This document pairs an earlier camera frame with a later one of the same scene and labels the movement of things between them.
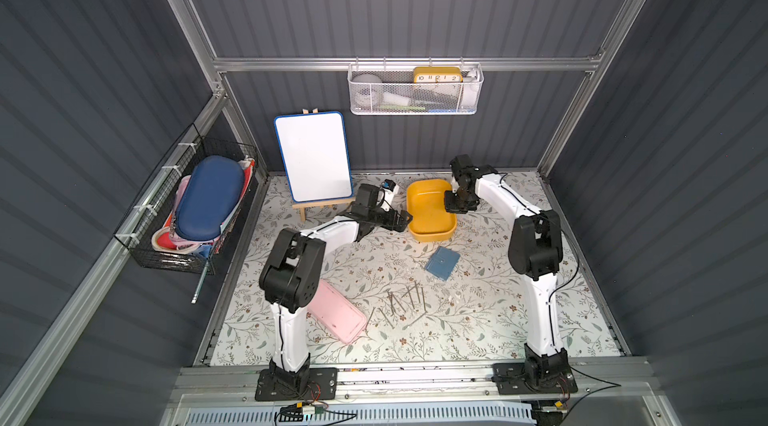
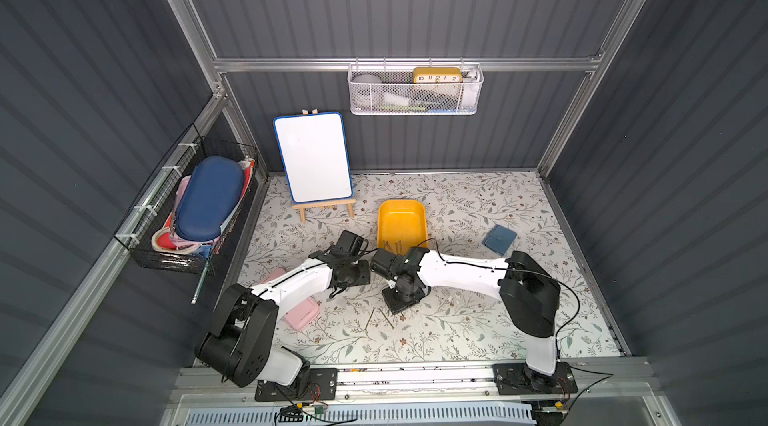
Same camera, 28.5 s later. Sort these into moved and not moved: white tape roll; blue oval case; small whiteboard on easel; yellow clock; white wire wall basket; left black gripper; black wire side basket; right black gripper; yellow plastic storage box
Moved: left black gripper; yellow plastic storage box; right black gripper
Not moved: small whiteboard on easel; yellow clock; black wire side basket; blue oval case; white tape roll; white wire wall basket
